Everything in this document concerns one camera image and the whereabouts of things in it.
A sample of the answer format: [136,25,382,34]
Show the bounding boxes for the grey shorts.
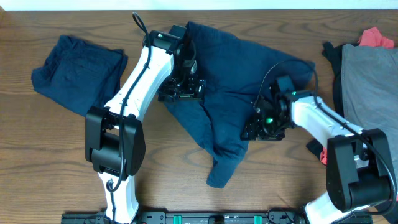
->
[341,44,397,173]

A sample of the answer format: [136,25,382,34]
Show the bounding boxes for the dark navy garment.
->
[31,35,128,116]

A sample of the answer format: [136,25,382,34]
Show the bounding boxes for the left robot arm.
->
[85,25,206,223]

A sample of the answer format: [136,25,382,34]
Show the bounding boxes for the blue denim shorts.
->
[166,22,315,188]

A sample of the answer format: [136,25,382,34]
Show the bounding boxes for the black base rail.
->
[61,210,373,224]

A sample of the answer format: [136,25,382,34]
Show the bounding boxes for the black garment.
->
[306,42,344,165]

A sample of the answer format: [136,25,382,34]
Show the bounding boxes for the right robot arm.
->
[241,76,397,223]

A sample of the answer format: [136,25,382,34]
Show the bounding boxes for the red garment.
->
[319,27,396,166]

